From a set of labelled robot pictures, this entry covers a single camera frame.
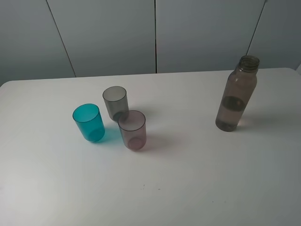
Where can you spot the brown translucent plastic bottle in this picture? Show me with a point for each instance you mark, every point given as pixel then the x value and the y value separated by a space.
pixel 237 93

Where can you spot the pink translucent plastic cup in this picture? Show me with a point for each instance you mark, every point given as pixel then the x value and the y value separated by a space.
pixel 132 125

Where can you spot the grey translucent plastic cup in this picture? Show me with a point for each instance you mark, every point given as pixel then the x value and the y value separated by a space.
pixel 115 99

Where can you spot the teal translucent plastic cup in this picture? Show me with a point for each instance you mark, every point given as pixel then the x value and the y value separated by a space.
pixel 89 121

